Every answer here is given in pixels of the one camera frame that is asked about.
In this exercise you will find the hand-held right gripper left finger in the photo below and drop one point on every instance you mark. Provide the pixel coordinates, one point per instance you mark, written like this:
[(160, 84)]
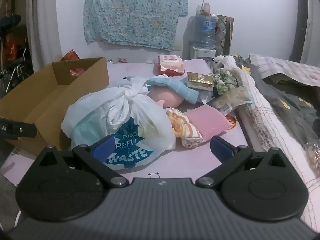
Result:
[(103, 146)]

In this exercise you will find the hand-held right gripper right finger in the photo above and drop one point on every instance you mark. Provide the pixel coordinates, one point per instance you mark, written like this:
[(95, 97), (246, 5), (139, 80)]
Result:
[(221, 148)]

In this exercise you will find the white plastic bag blue print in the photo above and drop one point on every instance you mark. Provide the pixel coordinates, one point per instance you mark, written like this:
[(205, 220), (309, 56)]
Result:
[(120, 115)]

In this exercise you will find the brown cardboard box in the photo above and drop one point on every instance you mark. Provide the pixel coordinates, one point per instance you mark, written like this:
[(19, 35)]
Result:
[(37, 100)]

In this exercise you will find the orange striped cloth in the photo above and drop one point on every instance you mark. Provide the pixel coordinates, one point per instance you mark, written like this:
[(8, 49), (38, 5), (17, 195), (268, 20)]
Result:
[(183, 130)]

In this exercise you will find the pink plush toy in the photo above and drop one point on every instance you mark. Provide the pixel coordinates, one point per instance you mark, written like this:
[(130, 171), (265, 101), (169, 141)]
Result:
[(165, 100)]

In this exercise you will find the clear plastic packet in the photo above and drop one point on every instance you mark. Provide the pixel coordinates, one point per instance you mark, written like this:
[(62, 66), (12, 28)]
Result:
[(235, 100)]

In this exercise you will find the white fringed blanket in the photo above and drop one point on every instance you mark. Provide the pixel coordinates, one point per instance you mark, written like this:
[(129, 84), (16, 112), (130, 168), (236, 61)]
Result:
[(275, 140)]

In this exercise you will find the green scrunchie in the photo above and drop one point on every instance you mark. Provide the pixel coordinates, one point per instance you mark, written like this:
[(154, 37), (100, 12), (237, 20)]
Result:
[(225, 81)]

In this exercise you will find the gold box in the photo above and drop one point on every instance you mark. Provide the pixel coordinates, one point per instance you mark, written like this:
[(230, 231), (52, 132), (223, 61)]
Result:
[(200, 81)]

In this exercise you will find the light blue striped towel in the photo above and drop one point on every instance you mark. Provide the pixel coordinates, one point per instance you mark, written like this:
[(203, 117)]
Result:
[(175, 87)]

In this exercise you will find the olive green cloth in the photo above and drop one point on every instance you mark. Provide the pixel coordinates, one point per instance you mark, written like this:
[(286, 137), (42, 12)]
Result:
[(287, 102)]

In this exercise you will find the orange plastic bag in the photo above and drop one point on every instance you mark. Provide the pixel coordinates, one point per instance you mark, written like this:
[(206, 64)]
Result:
[(12, 48)]

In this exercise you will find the pink printed mat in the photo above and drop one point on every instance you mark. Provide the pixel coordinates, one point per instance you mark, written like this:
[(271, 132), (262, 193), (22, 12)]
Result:
[(140, 67)]

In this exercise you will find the red snack bag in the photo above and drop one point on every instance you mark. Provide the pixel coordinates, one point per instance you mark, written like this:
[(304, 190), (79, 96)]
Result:
[(70, 55)]

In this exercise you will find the white water dispenser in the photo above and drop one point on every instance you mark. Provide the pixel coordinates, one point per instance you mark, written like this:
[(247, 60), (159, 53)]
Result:
[(202, 53)]

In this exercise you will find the red pink wet wipes packet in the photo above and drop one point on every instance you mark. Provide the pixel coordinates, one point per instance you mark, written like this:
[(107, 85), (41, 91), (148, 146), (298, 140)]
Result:
[(170, 65)]

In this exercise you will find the pink checkered cloth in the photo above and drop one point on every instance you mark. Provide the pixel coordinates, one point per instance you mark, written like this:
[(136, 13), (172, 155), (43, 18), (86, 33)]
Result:
[(282, 67)]

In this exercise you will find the dark hanging clothes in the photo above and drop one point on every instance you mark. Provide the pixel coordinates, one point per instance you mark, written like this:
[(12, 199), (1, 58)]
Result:
[(10, 27)]

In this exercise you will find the patterned paper bag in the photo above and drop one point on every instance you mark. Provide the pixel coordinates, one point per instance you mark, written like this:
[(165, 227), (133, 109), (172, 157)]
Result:
[(223, 35)]

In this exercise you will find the white curtain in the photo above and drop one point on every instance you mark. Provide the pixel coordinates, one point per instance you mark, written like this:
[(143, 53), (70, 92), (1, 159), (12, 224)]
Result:
[(45, 17)]

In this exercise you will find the clear blue water jug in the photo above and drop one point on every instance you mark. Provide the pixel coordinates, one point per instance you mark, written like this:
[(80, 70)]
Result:
[(203, 30)]

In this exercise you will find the blue floral cloth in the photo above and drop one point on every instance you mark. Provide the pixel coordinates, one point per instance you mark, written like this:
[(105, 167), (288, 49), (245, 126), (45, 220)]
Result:
[(132, 12)]

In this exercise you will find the pinkish plastic bottle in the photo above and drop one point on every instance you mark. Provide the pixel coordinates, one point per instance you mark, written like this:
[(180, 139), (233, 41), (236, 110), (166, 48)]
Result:
[(206, 8)]

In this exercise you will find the metal folding frame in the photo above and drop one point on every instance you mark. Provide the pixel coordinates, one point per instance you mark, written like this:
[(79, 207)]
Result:
[(15, 72)]

